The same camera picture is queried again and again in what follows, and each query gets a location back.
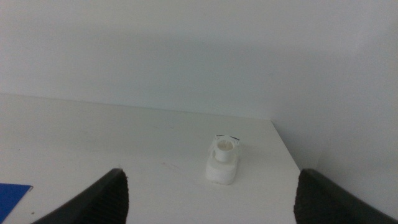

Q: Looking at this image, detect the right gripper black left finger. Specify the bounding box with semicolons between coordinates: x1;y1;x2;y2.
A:
30;168;130;224

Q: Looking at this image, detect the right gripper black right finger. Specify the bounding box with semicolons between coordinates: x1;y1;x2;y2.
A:
293;168;398;224

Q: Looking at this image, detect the white toy shoe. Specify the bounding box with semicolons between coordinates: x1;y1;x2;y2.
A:
205;134;242;185

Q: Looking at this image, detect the blue rectangular mat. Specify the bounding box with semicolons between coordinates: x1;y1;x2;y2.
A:
0;182;34;224

